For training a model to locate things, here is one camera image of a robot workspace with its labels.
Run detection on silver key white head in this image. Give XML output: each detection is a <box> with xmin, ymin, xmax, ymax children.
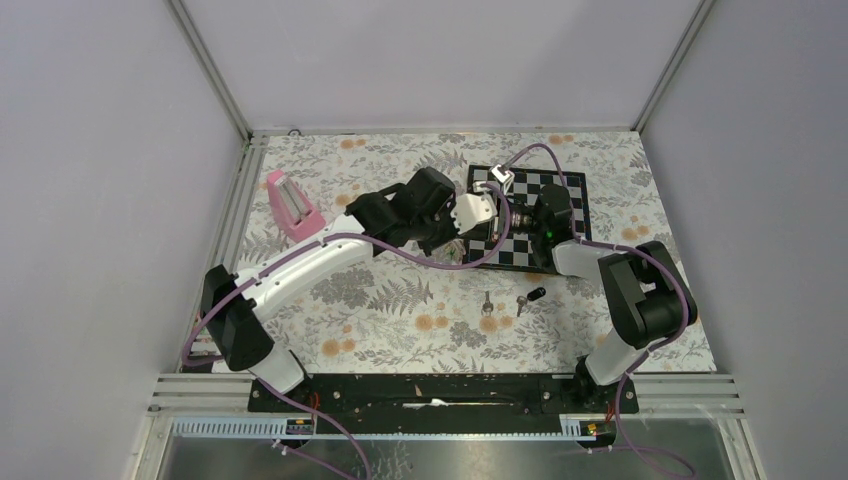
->
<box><xmin>481</xmin><ymin>291</ymin><xmax>494</xmax><ymax>317</ymax></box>

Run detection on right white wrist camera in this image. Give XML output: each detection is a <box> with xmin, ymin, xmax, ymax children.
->
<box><xmin>489</xmin><ymin>164</ymin><xmax>515</xmax><ymax>195</ymax></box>

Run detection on black white chessboard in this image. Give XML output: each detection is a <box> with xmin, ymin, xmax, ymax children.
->
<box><xmin>462</xmin><ymin>164</ymin><xmax>592</xmax><ymax>273</ymax></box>

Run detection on white cable duct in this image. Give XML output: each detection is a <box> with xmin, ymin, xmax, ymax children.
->
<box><xmin>171</xmin><ymin>415</ymin><xmax>599</xmax><ymax>442</ymax></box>

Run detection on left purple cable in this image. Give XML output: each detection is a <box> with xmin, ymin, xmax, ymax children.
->
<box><xmin>180</xmin><ymin>181</ymin><xmax>513</xmax><ymax>480</ymax></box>

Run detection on pink box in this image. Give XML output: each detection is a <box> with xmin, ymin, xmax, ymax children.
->
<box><xmin>266</xmin><ymin>170</ymin><xmax>326</xmax><ymax>243</ymax></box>

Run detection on key with black fob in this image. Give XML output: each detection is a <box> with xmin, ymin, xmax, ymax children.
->
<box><xmin>516</xmin><ymin>287</ymin><xmax>546</xmax><ymax>317</ymax></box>

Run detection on purple cable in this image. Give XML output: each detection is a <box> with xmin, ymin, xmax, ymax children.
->
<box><xmin>500</xmin><ymin>142</ymin><xmax>697</xmax><ymax>480</ymax></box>
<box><xmin>180</xmin><ymin>181</ymin><xmax>513</xmax><ymax>480</ymax></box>

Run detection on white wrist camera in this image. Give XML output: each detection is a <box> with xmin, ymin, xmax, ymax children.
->
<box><xmin>450</xmin><ymin>193</ymin><xmax>498</xmax><ymax>236</ymax></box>
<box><xmin>489</xmin><ymin>164</ymin><xmax>515</xmax><ymax>195</ymax></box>

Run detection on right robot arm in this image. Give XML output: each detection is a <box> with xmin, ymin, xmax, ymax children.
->
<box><xmin>488</xmin><ymin>185</ymin><xmax>698</xmax><ymax>412</ymax></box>

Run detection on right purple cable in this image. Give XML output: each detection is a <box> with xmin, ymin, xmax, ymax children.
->
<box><xmin>500</xmin><ymin>142</ymin><xmax>697</xmax><ymax>480</ymax></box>

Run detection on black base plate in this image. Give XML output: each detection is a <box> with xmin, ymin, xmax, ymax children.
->
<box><xmin>248</xmin><ymin>373</ymin><xmax>640</xmax><ymax>433</ymax></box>

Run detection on floral table mat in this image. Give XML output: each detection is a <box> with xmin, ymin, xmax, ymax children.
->
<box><xmin>260</xmin><ymin>132</ymin><xmax>675</xmax><ymax>373</ymax></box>

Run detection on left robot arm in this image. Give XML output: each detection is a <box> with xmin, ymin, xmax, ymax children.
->
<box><xmin>200</xmin><ymin>167</ymin><xmax>490</xmax><ymax>411</ymax></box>

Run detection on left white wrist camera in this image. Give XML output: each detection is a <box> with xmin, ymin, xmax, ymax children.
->
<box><xmin>450</xmin><ymin>193</ymin><xmax>498</xmax><ymax>236</ymax></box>

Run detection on keyring with coloured keys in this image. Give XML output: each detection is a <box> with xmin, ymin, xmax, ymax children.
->
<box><xmin>441</xmin><ymin>242</ymin><xmax>465</xmax><ymax>264</ymax></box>

